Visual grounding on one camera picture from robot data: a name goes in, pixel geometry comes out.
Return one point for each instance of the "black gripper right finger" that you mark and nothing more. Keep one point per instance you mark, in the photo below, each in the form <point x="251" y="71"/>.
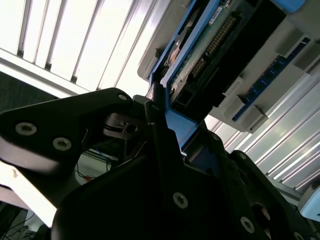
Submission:
<point x="250" y="190"/>

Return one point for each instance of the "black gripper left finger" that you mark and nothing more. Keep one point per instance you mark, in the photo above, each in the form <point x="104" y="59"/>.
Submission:
<point x="50" y="117"/>

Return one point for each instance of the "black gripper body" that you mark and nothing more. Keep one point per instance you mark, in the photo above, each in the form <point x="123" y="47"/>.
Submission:
<point x="112" y="212"/>

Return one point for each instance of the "hard disk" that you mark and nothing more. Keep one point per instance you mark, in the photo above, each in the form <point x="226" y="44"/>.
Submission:
<point x="237" y="50"/>

